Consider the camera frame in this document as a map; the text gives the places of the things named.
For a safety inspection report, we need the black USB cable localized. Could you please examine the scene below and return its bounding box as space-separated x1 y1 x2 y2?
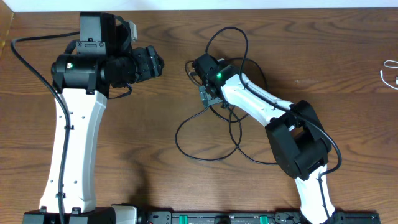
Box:
174 57 279 166

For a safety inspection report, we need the white USB cable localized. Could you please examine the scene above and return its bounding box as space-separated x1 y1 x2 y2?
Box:
379 59 398 91

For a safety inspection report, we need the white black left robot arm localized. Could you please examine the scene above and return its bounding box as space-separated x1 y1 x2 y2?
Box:
23 12 164 223

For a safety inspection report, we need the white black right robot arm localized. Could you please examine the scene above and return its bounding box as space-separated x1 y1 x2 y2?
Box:
193 54 338 223

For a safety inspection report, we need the black right camera cable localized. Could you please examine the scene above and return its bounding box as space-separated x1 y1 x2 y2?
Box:
205 26 343 224

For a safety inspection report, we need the black camera cable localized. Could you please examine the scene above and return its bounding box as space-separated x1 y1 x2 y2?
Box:
205 26 343 224
10 30 81 224

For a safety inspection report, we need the black left camera cable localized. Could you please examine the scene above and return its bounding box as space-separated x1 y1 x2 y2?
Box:
10 30 81 224

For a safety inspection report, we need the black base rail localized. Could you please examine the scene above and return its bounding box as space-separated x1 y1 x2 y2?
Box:
136 210 381 224

